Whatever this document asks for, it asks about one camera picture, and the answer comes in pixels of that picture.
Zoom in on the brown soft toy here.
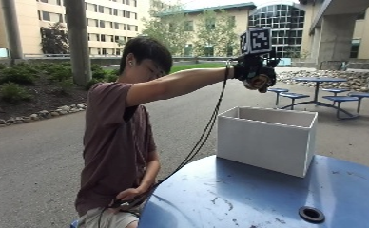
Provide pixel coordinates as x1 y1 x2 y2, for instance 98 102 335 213
242 74 273 94

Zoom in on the black glove cable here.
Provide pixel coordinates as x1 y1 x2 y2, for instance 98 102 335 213
97 62 233 228

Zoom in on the blue picnic seat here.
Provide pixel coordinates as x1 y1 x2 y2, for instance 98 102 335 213
278 91 310 111
347 91 369 114
266 87 290 106
321 95 360 120

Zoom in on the blue picnic table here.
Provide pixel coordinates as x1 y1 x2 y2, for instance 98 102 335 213
280 76 360 121

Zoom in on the white marker cube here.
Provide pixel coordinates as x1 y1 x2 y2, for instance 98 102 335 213
238 27 274 55

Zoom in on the glass front building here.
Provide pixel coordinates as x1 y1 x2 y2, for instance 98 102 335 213
246 2 308 59

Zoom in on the the person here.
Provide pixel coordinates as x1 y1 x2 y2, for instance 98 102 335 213
74 36 236 228

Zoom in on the grey rock pile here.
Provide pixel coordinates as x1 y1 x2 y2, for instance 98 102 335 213
276 69 369 93

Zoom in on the concrete column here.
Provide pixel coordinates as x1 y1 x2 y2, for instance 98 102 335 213
317 13 356 63

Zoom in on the green tree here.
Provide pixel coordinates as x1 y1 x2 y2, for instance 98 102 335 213
192 9 240 58

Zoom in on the white open box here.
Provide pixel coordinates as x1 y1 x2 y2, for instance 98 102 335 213
214 105 320 179

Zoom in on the row of border stones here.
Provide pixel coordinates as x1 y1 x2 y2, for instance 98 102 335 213
0 103 88 131

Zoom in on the beige building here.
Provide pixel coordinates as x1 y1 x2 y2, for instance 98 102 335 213
0 0 152 57

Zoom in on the green shrub bed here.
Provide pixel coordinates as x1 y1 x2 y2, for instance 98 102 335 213
0 61 122 103

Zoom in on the thick grey pole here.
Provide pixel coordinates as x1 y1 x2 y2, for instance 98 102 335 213
61 0 93 87

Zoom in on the thin grey pole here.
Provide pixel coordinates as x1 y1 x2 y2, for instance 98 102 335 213
0 0 26 62

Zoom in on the black table hole ring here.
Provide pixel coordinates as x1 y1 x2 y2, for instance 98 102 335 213
297 205 326 224

